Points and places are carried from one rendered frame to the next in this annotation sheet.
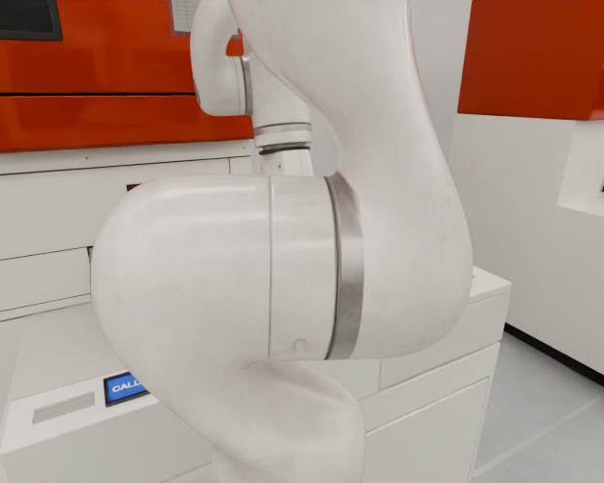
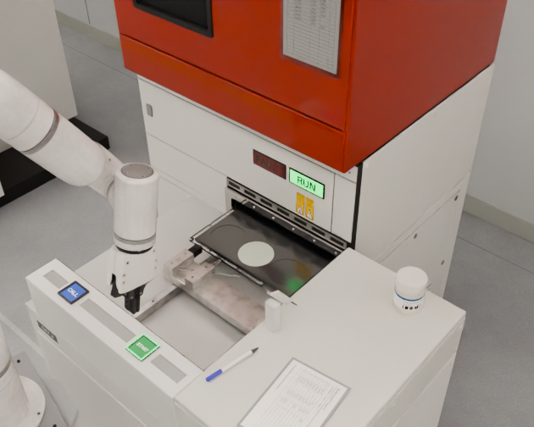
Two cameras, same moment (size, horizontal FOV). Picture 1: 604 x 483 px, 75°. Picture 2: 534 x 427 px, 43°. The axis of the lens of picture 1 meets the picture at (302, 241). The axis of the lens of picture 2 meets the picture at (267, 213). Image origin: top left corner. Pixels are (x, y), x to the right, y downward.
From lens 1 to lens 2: 141 cm
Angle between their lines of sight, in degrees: 62
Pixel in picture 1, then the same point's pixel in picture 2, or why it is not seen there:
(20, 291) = (191, 178)
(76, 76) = (218, 63)
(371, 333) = not seen: outside the picture
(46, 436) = (36, 285)
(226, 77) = (99, 188)
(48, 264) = (205, 172)
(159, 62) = (269, 74)
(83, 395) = (65, 280)
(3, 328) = (181, 193)
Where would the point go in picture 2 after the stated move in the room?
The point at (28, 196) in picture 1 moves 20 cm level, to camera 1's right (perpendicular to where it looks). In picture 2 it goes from (199, 124) to (220, 161)
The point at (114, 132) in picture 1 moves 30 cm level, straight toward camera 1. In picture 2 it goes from (236, 113) to (142, 162)
